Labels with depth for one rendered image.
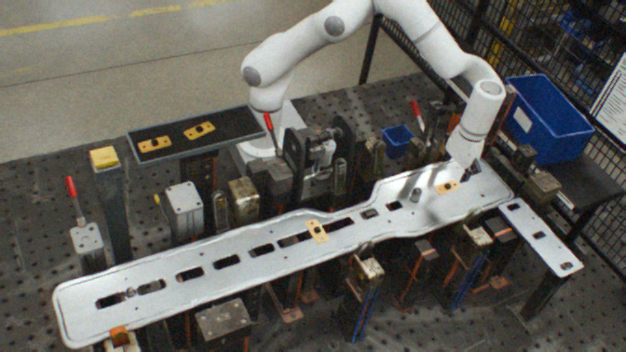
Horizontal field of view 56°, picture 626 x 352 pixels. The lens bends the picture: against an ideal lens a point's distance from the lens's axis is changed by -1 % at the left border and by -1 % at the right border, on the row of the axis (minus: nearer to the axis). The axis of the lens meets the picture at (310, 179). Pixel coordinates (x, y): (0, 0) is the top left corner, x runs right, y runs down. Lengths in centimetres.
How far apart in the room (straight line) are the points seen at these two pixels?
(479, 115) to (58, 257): 135
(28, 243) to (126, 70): 197
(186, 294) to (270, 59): 76
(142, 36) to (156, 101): 67
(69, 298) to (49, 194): 71
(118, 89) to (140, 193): 162
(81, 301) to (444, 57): 111
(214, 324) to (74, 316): 34
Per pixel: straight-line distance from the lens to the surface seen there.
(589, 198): 208
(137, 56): 399
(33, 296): 199
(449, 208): 187
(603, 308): 227
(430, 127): 191
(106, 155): 167
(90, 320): 156
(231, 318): 150
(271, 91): 203
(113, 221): 183
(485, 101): 165
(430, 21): 162
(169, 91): 370
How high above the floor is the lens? 233
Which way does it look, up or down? 46 degrees down
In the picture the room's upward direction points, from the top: 10 degrees clockwise
